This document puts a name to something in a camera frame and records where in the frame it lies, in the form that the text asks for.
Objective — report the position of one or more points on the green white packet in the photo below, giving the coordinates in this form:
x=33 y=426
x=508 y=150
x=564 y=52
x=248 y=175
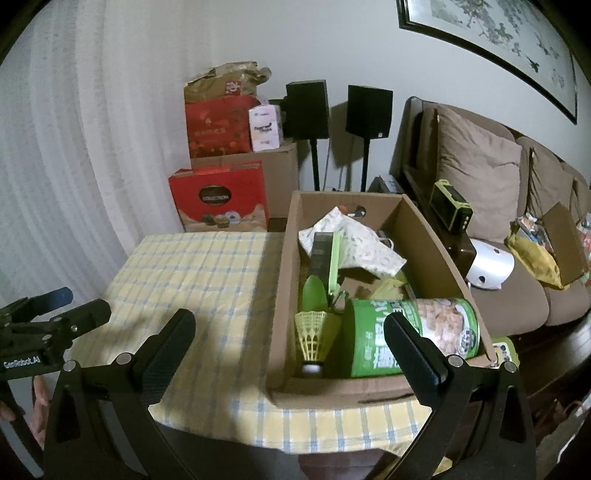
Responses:
x=504 y=353

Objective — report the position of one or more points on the closed brown cardboard box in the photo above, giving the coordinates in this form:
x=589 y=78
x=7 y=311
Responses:
x=281 y=180

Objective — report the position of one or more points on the yellow-green shuttlecock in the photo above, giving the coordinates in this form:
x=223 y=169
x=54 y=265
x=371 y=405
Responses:
x=314 y=337

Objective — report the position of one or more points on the brown cardboard box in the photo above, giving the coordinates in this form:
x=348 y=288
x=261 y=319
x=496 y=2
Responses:
x=281 y=295
x=281 y=180

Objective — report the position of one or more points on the person's left hand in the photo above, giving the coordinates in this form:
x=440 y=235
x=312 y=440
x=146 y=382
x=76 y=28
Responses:
x=40 y=406

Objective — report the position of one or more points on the dark wooden low cabinet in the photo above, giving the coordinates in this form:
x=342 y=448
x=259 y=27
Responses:
x=277 y=224

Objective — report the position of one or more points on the flat cardboard piece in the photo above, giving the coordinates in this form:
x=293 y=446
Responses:
x=565 y=244

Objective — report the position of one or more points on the yellow bag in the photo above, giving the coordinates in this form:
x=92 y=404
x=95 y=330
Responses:
x=538 y=265

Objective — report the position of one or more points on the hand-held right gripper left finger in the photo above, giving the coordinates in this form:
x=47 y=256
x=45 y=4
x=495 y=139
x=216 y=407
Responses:
x=168 y=355

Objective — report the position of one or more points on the green black radio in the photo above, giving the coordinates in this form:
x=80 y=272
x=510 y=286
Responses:
x=450 y=205

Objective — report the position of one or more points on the crumpled gold paper bag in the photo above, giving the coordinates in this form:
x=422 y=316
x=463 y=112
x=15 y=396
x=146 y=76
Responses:
x=207 y=85

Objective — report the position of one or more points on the large brown sofa cushion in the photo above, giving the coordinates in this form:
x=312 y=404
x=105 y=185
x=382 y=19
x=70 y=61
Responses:
x=480 y=170

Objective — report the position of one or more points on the black speaker on stand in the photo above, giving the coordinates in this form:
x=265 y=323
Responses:
x=307 y=108
x=369 y=110

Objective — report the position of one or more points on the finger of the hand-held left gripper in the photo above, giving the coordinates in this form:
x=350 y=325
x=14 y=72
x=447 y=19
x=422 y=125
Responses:
x=85 y=316
x=55 y=297

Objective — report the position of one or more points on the green snack can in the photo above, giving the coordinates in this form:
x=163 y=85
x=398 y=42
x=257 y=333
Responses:
x=369 y=337

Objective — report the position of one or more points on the colourful snack packet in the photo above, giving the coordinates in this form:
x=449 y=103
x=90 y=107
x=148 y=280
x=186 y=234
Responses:
x=531 y=230

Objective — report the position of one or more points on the green plastic scoop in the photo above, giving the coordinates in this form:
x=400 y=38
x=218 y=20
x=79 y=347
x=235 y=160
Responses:
x=314 y=293

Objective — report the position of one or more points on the yellow checked tablecloth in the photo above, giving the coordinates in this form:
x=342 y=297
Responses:
x=207 y=286

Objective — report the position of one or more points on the brown sofa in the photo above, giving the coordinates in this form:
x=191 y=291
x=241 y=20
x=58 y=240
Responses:
x=521 y=300

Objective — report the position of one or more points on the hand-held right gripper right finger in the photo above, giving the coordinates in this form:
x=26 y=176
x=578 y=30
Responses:
x=413 y=355

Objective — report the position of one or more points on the red gift bag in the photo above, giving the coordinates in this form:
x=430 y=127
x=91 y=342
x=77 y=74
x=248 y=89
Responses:
x=217 y=124

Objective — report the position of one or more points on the grey small box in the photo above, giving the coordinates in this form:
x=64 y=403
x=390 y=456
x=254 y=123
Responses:
x=388 y=184

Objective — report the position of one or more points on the white tissue pack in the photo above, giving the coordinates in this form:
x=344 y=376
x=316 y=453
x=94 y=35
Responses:
x=265 y=129

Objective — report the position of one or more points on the white printed cloth pouch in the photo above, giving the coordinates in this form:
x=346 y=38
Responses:
x=355 y=244

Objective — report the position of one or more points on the white curtain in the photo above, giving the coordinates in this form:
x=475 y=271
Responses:
x=83 y=161

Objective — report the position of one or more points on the framed wall painting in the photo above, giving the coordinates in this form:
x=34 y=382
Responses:
x=498 y=37

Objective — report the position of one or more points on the green leaf-shaped piece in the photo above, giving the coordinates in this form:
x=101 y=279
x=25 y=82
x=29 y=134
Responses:
x=390 y=290

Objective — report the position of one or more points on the white dome device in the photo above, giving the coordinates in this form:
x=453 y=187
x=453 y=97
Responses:
x=491 y=265

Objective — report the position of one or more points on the red gift box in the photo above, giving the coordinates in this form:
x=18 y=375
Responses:
x=217 y=180

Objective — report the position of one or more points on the white paper bag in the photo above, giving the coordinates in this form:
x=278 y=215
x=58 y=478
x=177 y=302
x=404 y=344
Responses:
x=565 y=443

